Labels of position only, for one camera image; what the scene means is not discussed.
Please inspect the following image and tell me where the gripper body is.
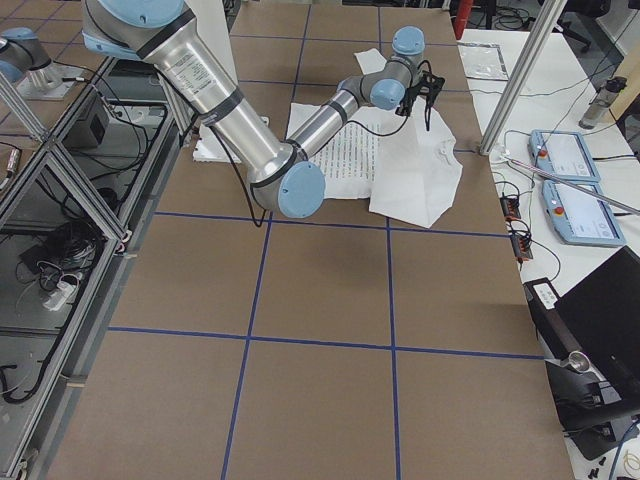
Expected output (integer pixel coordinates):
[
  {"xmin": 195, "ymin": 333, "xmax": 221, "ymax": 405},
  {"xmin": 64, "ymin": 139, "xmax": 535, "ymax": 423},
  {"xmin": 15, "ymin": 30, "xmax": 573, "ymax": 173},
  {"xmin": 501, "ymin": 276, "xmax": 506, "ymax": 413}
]
[{"xmin": 395, "ymin": 89, "xmax": 418, "ymax": 116}]

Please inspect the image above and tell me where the white printed t-shirt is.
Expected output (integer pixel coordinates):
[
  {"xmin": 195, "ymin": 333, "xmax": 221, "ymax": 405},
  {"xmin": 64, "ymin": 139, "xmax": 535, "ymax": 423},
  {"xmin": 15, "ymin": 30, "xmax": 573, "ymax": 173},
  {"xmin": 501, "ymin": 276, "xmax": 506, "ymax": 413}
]
[{"xmin": 213, "ymin": 49, "xmax": 462, "ymax": 227}]

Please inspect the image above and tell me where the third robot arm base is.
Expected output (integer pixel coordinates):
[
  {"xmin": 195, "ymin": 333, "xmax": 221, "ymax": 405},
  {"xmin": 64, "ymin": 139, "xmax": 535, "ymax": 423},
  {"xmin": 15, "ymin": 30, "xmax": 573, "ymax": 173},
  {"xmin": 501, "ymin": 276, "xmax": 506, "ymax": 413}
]
[{"xmin": 1, "ymin": 27, "xmax": 74, "ymax": 101}]

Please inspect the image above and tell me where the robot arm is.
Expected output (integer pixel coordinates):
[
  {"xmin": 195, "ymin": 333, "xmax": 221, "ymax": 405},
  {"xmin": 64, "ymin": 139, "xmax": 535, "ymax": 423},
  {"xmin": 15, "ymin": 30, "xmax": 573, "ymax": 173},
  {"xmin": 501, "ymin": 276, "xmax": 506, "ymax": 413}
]
[{"xmin": 82, "ymin": 1, "xmax": 425, "ymax": 218}]

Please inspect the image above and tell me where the plastic document sleeve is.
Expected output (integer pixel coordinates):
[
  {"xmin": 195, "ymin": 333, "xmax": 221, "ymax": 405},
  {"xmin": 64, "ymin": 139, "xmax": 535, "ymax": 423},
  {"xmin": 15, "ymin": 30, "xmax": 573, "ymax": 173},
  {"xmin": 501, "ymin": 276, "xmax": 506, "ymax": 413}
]
[{"xmin": 458, "ymin": 42, "xmax": 509, "ymax": 81}]

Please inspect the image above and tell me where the orange connector board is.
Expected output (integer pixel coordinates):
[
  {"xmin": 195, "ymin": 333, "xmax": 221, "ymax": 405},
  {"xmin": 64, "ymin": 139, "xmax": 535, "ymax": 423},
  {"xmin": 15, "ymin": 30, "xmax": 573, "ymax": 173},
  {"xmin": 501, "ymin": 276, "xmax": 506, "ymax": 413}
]
[
  {"xmin": 499, "ymin": 195, "xmax": 522, "ymax": 221},
  {"xmin": 510, "ymin": 232, "xmax": 533, "ymax": 263}
]

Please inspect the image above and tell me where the upper blue teach pendant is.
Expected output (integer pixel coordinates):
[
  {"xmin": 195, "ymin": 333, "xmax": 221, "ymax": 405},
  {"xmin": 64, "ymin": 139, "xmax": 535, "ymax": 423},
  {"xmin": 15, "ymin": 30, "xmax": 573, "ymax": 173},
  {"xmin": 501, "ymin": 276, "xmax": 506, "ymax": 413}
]
[{"xmin": 529, "ymin": 129, "xmax": 601, "ymax": 183}]

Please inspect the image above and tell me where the blue teach pendant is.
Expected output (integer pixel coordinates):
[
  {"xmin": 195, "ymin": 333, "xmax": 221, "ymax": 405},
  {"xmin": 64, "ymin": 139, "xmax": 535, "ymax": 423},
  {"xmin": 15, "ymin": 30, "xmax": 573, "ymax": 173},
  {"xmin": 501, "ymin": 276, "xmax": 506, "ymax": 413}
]
[
  {"xmin": 529, "ymin": 129, "xmax": 601, "ymax": 183},
  {"xmin": 542, "ymin": 180, "xmax": 626, "ymax": 247}
]

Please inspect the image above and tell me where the thin metal rod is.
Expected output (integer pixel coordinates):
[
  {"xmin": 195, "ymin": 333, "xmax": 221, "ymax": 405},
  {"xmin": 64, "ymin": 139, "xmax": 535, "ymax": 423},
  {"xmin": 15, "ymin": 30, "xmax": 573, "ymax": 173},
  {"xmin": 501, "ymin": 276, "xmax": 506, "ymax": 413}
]
[{"xmin": 503, "ymin": 155, "xmax": 640, "ymax": 216}]

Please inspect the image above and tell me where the grey water bottle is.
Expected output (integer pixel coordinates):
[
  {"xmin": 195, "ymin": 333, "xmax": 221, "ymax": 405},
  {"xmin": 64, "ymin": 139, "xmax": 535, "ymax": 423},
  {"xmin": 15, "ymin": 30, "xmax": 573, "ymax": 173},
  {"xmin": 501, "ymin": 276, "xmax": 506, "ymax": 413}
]
[{"xmin": 578, "ymin": 76, "xmax": 627, "ymax": 130}]

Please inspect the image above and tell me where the lower blue teach pendant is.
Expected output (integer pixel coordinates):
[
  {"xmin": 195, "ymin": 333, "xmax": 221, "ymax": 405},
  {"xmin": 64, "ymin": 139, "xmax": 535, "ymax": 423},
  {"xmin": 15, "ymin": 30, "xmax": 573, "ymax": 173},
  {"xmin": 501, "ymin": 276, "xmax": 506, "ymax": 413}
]
[{"xmin": 542, "ymin": 180, "xmax": 626, "ymax": 247}]

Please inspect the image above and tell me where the black laptop computer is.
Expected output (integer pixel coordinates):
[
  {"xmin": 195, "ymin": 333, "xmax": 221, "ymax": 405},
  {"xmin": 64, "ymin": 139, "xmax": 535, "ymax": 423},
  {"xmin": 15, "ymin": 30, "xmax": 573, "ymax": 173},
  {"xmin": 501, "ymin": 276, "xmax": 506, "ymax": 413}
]
[{"xmin": 524, "ymin": 247, "xmax": 639, "ymax": 460}]

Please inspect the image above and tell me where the white power strip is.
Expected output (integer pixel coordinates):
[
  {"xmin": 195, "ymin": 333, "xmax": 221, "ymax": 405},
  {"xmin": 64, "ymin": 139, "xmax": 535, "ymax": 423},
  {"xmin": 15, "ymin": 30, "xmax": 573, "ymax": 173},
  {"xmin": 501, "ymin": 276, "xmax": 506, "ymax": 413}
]
[{"xmin": 43, "ymin": 276, "xmax": 79, "ymax": 311}]

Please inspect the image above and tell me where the aluminium frame post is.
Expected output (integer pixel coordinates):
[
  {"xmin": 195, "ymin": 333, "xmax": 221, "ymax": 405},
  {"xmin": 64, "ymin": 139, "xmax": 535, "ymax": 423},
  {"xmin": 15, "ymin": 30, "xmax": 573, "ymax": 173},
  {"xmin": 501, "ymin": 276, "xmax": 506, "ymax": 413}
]
[{"xmin": 478, "ymin": 0, "xmax": 567, "ymax": 156}]

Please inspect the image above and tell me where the aluminium frame rack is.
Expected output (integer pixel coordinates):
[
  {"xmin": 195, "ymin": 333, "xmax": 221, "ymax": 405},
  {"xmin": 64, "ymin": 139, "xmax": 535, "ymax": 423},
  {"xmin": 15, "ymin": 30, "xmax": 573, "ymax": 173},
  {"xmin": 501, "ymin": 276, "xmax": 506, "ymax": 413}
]
[{"xmin": 1, "ymin": 59, "xmax": 195, "ymax": 479}]

